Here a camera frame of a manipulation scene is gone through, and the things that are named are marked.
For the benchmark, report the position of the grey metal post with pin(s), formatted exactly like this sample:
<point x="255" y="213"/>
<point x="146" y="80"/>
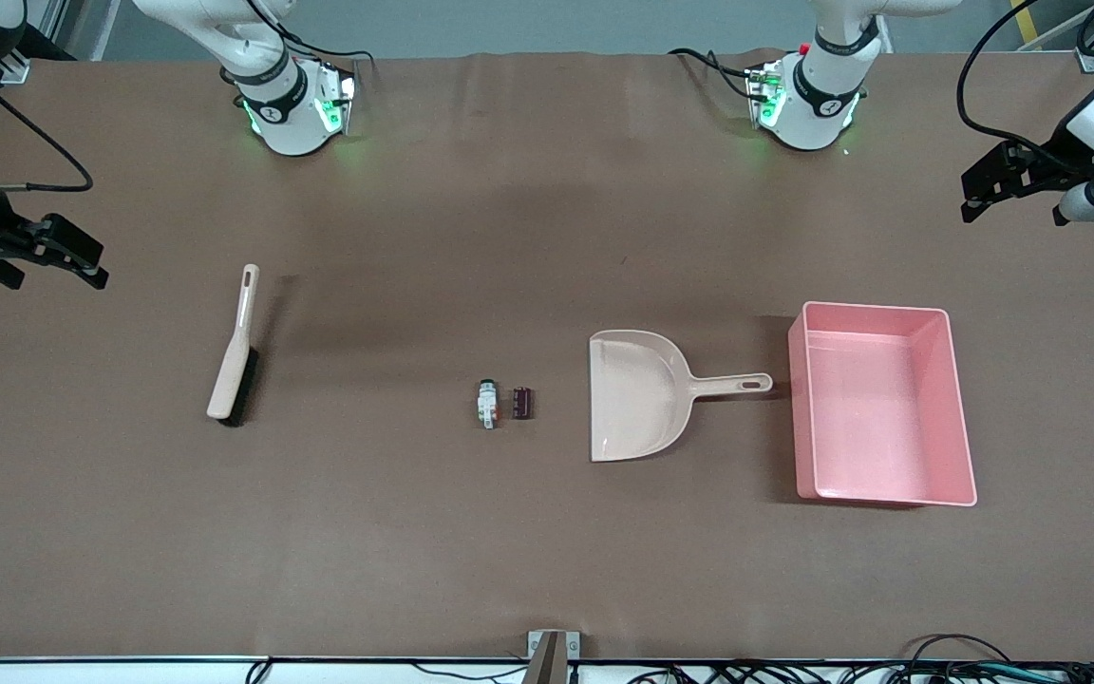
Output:
<point x="82" y="24"/>

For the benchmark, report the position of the beige plastic dustpan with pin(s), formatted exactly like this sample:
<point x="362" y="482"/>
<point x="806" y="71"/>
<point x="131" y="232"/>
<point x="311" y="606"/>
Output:
<point x="632" y="394"/>

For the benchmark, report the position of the beige brush black bristles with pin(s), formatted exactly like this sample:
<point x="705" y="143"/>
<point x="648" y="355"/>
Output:
<point x="229" y="375"/>

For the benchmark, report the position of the white electronic component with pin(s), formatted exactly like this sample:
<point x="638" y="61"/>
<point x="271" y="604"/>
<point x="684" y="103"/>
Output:
<point x="487" y="407"/>

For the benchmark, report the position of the dark brown capacitor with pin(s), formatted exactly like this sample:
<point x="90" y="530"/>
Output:
<point x="523" y="403"/>

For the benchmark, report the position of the pink plastic bin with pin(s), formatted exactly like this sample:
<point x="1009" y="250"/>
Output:
<point x="879" y="418"/>

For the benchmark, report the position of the grey metal bracket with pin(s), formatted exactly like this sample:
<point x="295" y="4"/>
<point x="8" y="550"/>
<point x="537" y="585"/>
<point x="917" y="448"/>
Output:
<point x="574" y="646"/>

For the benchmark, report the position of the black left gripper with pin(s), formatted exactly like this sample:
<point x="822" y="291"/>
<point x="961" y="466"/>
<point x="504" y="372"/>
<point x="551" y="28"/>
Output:
<point x="1056" y="158"/>

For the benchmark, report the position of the brown table cover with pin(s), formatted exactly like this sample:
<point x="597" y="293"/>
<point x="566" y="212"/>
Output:
<point x="509" y="237"/>

